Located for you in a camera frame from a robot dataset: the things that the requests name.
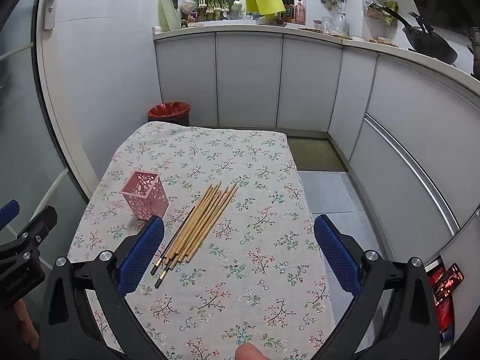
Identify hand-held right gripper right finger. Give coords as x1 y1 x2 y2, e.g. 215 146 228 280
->
313 214 440 360

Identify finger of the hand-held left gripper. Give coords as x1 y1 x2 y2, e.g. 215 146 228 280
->
0 205 58 265
0 200 20 230

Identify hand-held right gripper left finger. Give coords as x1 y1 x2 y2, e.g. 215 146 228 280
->
39 215 167 360

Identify pink perforated utensil holder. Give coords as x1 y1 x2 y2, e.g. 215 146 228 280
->
119 171 170 221

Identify bundle of bamboo chopsticks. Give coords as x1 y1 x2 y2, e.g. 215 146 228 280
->
154 182 239 289

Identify person's left hand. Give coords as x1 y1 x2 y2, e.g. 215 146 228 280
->
11 300 41 360

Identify person's right hand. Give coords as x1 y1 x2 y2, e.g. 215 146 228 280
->
234 342 265 360

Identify frosted glass door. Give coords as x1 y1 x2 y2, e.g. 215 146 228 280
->
0 0 94 278

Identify floral tablecloth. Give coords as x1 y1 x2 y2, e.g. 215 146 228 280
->
67 121 336 360

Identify olive floor mat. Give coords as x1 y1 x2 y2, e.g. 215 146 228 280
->
287 137 346 172

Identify red packets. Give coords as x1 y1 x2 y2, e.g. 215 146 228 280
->
427 262 464 344

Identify bin with red bag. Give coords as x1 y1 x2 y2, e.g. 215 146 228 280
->
148 101 190 125

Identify clear glass jar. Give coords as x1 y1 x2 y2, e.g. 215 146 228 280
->
322 13 348 37

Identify black wok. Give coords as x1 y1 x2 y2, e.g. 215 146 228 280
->
382 5 459 65

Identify pale green round board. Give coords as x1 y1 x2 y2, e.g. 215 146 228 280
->
157 0 181 31

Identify pink soap bottle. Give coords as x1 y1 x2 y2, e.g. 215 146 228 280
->
293 0 308 25

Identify white kitchen countertop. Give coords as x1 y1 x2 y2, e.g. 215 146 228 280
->
152 20 480 94

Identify sprouting garlic plants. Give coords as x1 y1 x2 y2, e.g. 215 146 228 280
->
197 0 232 22

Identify yellow cloth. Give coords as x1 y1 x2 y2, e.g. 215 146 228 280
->
245 0 287 16

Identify silver door handle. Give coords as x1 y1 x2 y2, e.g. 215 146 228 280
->
29 0 65 31

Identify wall rack with packets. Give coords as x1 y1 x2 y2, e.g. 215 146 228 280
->
364 0 399 28

